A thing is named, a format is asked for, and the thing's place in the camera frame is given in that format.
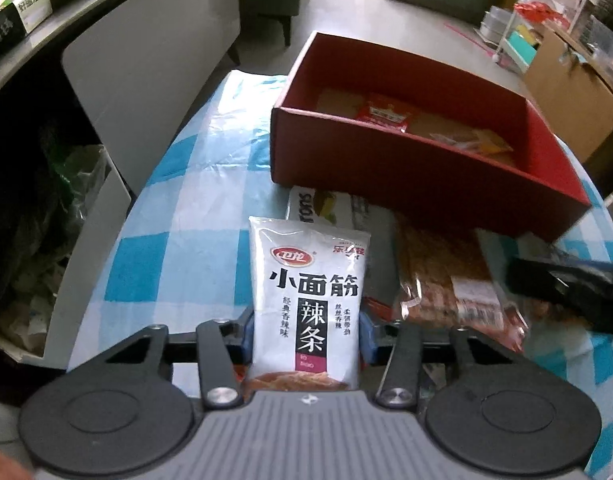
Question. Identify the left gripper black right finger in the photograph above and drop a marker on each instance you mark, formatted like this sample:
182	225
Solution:
404	348

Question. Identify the wooden cabinet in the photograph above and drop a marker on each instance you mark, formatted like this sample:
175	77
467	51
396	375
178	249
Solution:
574	97

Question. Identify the blue white checkered tablecloth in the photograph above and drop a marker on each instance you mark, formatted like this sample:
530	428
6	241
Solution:
182	256

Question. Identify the black box on counter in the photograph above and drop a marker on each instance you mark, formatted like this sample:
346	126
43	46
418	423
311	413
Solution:
18	18

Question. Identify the white latiao snack bag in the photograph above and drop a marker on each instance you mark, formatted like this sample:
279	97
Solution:
307	287

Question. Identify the yellow snack packet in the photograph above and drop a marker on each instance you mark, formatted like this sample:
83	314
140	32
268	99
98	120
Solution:
477	141

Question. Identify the red plastic bag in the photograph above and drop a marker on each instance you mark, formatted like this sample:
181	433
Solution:
539	12

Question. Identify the white side table panel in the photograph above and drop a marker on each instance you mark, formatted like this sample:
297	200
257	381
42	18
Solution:
138	69

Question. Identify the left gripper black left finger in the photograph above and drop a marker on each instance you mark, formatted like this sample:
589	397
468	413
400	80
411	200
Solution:
217	347

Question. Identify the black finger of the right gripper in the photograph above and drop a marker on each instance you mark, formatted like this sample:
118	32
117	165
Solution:
570	290

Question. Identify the red cola candy bag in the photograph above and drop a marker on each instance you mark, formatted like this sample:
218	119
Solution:
380	311

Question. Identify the clear brown jerky packet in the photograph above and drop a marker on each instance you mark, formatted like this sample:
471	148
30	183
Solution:
446	282

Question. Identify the red cardboard box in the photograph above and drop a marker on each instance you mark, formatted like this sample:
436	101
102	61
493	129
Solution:
318	142

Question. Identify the white metal shelf rack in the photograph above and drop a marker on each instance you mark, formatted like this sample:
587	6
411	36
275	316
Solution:
513	33

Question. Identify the red spicy strip snack bag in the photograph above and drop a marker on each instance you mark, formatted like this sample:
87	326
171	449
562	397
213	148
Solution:
387	112

